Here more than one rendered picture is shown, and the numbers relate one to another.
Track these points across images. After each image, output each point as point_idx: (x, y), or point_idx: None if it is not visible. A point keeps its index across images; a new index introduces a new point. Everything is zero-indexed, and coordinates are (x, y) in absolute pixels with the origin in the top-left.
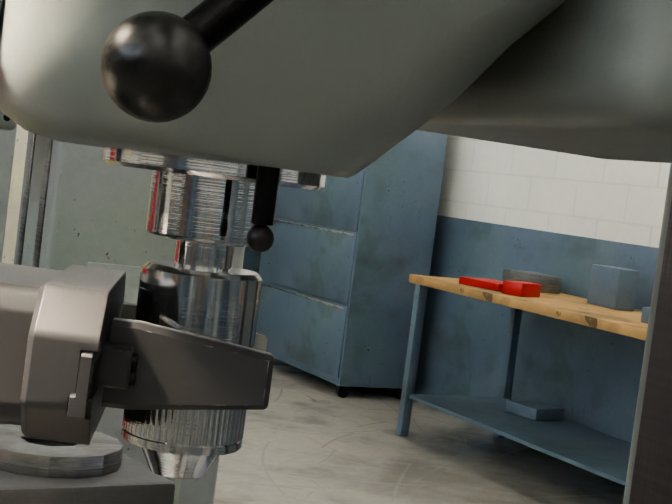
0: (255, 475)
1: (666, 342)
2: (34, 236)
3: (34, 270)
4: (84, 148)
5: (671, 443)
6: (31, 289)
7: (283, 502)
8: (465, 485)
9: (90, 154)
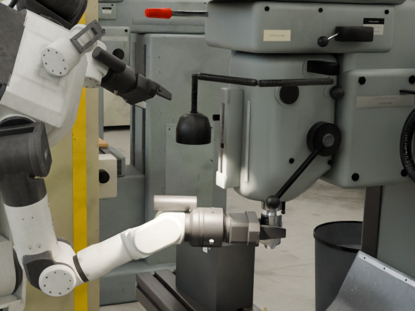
0: (234, 195)
1: (368, 198)
2: (141, 113)
3: (241, 215)
4: (160, 77)
5: (370, 222)
6: (246, 223)
7: (249, 207)
8: (333, 190)
9: (162, 79)
